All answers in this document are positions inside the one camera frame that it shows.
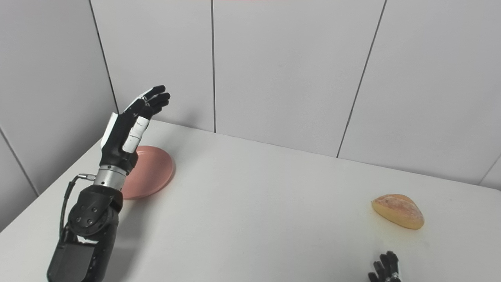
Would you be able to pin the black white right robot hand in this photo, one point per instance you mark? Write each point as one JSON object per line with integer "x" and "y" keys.
{"x": 387, "y": 270}

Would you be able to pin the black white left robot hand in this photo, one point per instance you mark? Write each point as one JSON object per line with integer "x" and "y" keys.
{"x": 117, "y": 137}

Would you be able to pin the pink round plate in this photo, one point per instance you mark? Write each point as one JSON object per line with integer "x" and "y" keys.
{"x": 150, "y": 172}

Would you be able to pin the golden bread roll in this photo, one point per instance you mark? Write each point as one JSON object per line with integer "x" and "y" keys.
{"x": 399, "y": 211}

